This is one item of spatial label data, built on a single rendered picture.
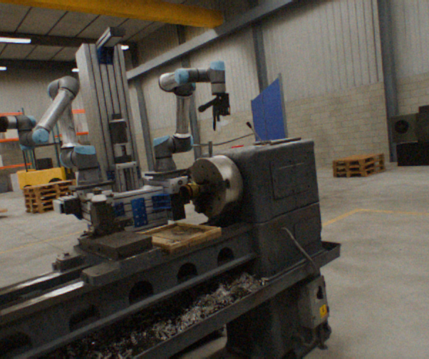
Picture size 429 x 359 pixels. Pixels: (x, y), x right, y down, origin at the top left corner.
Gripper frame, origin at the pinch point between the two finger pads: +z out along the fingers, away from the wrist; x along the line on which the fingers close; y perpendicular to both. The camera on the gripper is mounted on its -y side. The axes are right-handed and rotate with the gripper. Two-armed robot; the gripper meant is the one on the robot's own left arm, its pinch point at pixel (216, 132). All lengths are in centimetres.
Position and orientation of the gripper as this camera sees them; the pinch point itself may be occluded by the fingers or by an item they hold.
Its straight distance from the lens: 189.6
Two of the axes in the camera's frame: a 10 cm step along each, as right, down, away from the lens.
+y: 9.8, -0.8, 1.7
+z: 0.4, 9.8, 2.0
